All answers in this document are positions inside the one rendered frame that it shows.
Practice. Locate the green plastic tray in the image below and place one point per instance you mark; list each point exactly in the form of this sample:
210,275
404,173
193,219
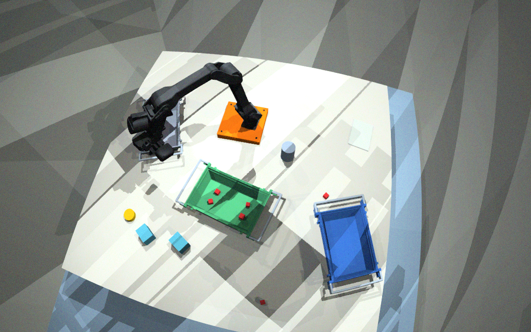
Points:
228,205

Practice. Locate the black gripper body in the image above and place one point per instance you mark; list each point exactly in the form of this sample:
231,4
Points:
163,151

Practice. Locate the light blue block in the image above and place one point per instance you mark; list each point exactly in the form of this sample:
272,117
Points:
179,242
145,234

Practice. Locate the yellow short cylinder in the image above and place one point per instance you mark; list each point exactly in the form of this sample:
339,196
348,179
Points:
129,215

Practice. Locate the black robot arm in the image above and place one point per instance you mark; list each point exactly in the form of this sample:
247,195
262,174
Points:
166,98

